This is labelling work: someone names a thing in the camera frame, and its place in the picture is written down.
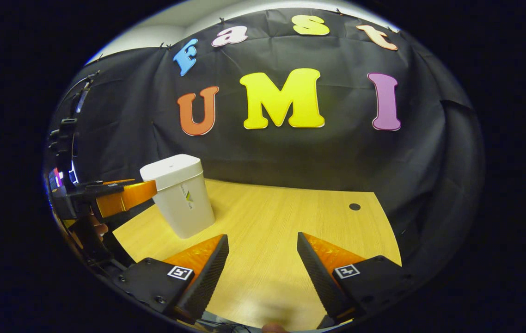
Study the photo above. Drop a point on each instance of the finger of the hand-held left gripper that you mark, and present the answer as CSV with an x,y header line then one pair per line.
x,y
126,196
106,185

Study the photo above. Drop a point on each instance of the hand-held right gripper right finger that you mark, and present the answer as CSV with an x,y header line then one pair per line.
x,y
318,277

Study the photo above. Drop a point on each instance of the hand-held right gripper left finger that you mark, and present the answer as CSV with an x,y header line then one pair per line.
x,y
207,277

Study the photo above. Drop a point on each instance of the white desktop garbage bin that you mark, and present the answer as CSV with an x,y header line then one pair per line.
x,y
184,208

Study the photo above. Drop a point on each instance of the wooden desktop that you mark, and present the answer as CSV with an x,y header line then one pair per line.
x,y
267,217

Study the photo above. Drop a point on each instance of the computer monitor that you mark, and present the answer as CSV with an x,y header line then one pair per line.
x,y
57,178

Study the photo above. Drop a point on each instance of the black tripod stand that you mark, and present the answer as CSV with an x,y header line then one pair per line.
x,y
66,134

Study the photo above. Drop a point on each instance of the round black desk grommet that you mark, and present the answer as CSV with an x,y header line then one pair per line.
x,y
355,206

